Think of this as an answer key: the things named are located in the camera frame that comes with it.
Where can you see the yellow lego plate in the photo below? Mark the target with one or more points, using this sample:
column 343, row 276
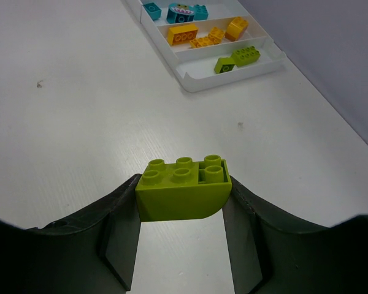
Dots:
column 201, row 42

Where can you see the green long lego brick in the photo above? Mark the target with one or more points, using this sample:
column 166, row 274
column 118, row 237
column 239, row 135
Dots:
column 245, row 56

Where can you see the green curved lego brick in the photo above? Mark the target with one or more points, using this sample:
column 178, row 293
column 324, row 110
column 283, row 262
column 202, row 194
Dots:
column 183, row 190

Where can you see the small blue lego brick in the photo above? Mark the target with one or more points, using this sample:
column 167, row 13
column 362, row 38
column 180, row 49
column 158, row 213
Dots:
column 153, row 10

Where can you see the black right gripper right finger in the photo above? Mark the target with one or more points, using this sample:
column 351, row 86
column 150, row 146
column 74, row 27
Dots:
column 273, row 251

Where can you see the yellow face lego cube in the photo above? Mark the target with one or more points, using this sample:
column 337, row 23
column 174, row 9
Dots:
column 216, row 35

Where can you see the white divided sorting tray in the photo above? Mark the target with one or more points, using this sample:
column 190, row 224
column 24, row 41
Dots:
column 194, row 67

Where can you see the blue printed round lego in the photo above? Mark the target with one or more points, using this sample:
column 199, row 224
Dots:
column 180, row 13

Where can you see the green square lego brick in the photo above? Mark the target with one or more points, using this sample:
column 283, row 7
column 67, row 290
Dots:
column 224, row 64

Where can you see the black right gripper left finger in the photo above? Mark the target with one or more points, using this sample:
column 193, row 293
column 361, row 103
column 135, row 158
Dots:
column 92, row 250

